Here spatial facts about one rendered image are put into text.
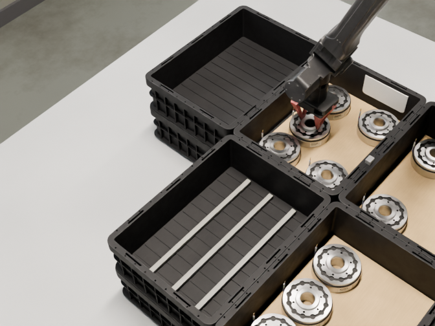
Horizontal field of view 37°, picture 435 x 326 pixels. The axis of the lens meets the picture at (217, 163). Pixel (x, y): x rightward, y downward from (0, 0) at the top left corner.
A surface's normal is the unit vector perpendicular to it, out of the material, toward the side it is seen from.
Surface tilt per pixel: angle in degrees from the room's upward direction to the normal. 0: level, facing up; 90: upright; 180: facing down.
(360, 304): 0
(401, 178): 0
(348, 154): 0
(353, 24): 100
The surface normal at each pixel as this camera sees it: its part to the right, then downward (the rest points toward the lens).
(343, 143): -0.03, -0.64
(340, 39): -0.69, 0.66
